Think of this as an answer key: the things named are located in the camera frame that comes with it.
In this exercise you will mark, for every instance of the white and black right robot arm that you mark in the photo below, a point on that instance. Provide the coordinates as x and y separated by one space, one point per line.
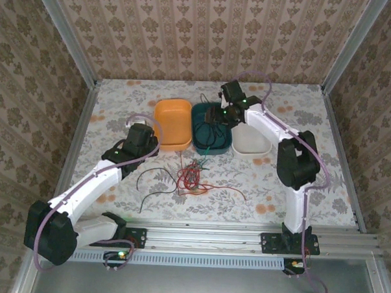
268 120

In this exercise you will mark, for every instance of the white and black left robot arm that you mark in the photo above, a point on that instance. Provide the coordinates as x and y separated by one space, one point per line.
83 187

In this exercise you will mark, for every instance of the teal plastic tray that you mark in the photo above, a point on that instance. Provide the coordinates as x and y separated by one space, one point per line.
200 114

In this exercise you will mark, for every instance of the white plastic tray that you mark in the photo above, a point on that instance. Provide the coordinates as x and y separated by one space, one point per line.
250 145

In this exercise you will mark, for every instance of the orange plastic tray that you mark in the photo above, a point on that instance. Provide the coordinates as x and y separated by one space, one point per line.
172 122

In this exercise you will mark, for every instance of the floral patterned table cover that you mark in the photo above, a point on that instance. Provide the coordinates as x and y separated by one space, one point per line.
262 175

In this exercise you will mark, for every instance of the grey metal base panel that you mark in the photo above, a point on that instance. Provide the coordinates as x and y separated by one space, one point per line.
192 286

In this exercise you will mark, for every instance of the aluminium table side rail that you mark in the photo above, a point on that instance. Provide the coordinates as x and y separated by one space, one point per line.
335 126
76 147

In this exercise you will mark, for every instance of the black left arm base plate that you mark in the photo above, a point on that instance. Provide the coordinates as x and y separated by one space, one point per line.
138 238

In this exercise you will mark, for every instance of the aluminium mounting rail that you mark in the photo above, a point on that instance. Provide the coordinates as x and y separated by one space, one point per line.
204 237

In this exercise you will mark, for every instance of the aluminium frame post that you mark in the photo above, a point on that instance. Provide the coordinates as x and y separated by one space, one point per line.
68 37
351 46

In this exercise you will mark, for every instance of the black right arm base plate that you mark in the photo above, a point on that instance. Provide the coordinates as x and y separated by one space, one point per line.
270 244

